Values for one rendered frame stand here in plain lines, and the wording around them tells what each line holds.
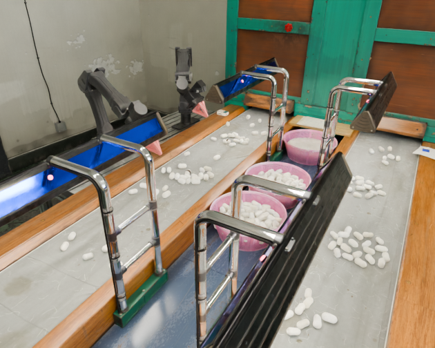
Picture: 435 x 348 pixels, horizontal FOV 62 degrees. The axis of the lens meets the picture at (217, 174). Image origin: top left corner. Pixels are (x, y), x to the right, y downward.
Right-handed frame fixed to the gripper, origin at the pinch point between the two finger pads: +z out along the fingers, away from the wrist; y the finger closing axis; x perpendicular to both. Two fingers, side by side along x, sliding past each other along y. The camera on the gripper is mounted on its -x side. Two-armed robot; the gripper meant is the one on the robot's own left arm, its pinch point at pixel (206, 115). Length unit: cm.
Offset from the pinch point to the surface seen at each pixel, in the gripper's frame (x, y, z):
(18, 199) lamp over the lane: -31, -114, 5
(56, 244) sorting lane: 7, -96, 11
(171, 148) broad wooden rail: 9.7, -25.0, 3.2
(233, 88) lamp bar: -31.6, -17.6, 4.4
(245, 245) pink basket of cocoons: -23, -63, 51
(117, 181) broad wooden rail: 10, -61, 3
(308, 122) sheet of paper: -21, 39, 37
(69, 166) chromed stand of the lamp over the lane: -38, -104, 5
